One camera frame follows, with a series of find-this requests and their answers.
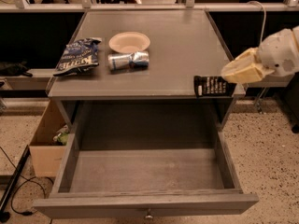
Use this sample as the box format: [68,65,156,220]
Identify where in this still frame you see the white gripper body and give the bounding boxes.
[257,27,299,77]

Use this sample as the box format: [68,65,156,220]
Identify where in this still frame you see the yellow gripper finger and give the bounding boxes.
[232,48,257,67]
[221,62,275,84]

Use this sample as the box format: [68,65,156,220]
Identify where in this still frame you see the dark chocolate rxbar wrapper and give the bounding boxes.
[193,76,235,98]

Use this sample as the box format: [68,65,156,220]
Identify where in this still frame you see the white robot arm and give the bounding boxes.
[221,26,299,84]

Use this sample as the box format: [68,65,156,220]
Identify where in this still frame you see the metal drawer knob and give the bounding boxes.
[145,209,153,220]

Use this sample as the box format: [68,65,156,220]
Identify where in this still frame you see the open grey top drawer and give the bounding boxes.
[33,100,260,220]

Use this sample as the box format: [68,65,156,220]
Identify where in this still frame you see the silver blue drink can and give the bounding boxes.
[108,51,150,71]

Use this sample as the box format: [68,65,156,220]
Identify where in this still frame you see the beige paper bowl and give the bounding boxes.
[108,32,150,53]

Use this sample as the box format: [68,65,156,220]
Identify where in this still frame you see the blue kettle chips bag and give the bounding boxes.
[53,37,102,77]

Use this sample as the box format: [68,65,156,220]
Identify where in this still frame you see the green white trash in box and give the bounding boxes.
[53,125,69,146]

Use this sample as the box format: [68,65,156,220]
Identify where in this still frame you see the cardboard box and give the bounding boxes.
[29,101,66,177]

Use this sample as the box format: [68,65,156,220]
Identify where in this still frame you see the black floor bar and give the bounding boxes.
[0,146,30,223]

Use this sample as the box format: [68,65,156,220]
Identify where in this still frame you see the black object on ledge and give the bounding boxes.
[0,61,33,77]

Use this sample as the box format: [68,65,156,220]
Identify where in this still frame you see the white hanging cable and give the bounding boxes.
[241,0,268,89]

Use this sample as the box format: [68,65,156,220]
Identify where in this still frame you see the black floor cable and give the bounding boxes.
[0,145,56,224]

